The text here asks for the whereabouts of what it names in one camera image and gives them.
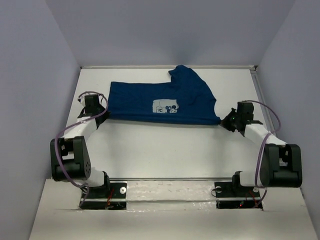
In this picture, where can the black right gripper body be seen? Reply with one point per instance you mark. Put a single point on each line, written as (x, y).
(230, 121)

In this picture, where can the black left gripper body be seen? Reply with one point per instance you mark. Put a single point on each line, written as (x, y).
(101, 117)

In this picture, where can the blue printed t shirt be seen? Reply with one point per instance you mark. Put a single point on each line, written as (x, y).
(185, 99)

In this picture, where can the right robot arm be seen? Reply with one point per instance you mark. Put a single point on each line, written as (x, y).
(278, 165)

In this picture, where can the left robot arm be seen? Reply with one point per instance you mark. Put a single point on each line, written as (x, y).
(69, 155)

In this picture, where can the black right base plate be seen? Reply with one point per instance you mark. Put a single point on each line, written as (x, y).
(230, 197)

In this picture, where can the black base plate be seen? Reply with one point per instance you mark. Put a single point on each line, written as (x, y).
(112, 198)
(230, 197)

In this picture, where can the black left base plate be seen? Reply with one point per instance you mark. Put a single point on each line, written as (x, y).
(112, 198)

